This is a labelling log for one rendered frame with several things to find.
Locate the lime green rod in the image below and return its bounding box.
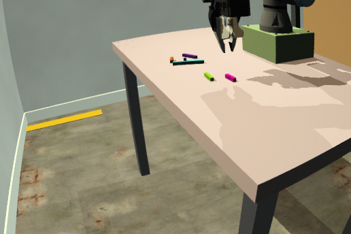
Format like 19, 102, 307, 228
204, 72, 214, 82

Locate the purple rod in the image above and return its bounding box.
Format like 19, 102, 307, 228
182, 53, 197, 59

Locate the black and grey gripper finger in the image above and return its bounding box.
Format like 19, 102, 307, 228
227, 17, 244, 52
208, 5, 231, 53

